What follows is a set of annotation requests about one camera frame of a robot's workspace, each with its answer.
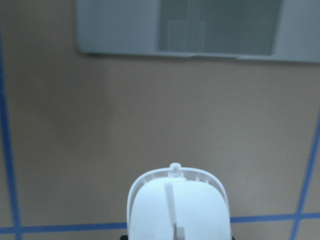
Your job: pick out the white computer mouse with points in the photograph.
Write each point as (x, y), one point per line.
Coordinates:
(177, 203)

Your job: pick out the grey laptop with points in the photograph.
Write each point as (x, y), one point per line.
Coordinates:
(260, 30)

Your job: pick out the brown paper table cover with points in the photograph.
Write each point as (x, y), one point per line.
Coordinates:
(76, 130)

